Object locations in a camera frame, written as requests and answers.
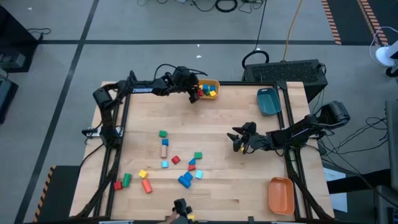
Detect black cabinet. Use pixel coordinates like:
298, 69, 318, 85
0, 6, 40, 74

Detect person's hand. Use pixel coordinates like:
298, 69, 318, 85
160, 213, 180, 224

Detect orange plastic bin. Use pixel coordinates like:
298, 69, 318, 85
267, 177, 295, 216

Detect black computer tower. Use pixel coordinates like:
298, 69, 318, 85
241, 58, 329, 103

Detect black stand beam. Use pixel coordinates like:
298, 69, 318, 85
326, 167, 398, 195

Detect black coiled floor cable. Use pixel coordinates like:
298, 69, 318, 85
215, 0, 239, 13

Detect yellow plastic bin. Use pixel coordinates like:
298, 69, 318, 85
195, 78, 221, 100

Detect white paper sheet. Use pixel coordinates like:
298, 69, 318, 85
322, 167, 349, 214

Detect black aluminium table frame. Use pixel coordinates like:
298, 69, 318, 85
70, 70, 336, 222

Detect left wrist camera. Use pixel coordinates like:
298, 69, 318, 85
172, 65, 193, 82

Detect grey cart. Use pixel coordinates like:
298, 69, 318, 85
384, 99, 398, 191

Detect teal plastic bin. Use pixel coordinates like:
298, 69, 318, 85
256, 87, 282, 117

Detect black mat striped edge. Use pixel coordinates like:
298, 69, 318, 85
321, 0, 361, 46
32, 164, 82, 223
356, 0, 398, 47

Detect white round stand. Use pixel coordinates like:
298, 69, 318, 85
374, 40, 398, 78

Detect blue cylinder block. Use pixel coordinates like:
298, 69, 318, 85
177, 175, 192, 189

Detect black handheld device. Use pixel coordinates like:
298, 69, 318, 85
172, 198, 193, 224

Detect black hanging cable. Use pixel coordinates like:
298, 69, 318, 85
241, 0, 270, 70

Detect yellow hanging cable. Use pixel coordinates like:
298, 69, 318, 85
282, 0, 304, 62

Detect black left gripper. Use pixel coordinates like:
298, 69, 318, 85
160, 73, 201, 105

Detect black equipment case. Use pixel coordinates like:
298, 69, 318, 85
0, 70, 19, 124

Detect orange cylinder block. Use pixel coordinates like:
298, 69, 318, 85
141, 179, 154, 195

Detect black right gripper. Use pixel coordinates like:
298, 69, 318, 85
226, 121, 275, 153

